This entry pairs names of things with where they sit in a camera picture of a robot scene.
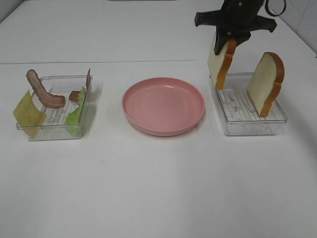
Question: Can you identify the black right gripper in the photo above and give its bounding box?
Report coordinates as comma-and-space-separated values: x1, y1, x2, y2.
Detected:
194, 0, 277, 55

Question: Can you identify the clear right bread tray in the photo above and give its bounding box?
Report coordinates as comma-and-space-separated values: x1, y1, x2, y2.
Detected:
211, 72, 287, 136

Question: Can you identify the bread slice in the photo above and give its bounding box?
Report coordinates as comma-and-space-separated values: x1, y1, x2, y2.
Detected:
247, 52, 285, 117
208, 36, 236, 90

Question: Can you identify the yellow cheese slice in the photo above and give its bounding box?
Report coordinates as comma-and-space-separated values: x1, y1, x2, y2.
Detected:
13, 90, 46, 139

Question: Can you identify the curved bacon strip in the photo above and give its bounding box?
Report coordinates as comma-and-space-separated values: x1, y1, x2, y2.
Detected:
26, 69, 65, 109

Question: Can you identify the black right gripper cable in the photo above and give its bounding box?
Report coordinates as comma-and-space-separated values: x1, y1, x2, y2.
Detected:
264, 0, 287, 17

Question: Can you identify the pink round plate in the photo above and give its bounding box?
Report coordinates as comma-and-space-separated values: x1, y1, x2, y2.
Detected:
122, 77, 205, 136

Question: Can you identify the clear left ingredient tray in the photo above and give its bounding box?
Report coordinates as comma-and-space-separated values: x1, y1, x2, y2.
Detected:
16, 75, 95, 141

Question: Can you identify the green lettuce leaf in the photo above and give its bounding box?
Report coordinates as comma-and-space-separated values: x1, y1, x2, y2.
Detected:
64, 87, 86, 138

